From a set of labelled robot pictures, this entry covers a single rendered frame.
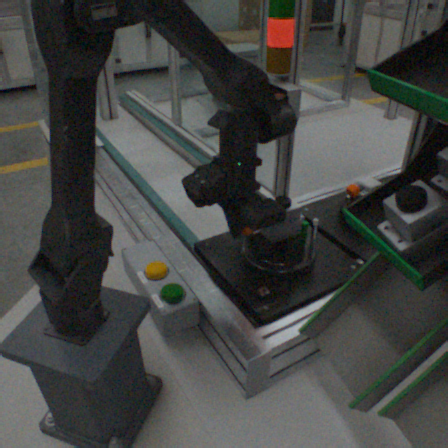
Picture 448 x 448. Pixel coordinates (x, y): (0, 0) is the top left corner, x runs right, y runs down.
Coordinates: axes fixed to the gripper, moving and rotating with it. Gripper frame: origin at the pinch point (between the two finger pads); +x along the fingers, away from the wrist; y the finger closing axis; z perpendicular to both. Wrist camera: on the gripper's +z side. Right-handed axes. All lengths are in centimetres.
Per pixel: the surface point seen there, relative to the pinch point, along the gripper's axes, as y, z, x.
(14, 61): -528, -11, 69
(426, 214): 30.2, -1.7, -17.2
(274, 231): 2.0, -6.8, 3.4
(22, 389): -3.4, 39.3, 23.6
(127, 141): -81, -8, 17
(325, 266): 7.0, -15.8, 11.4
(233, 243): -7.8, -4.8, 11.6
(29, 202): -230, 23, 109
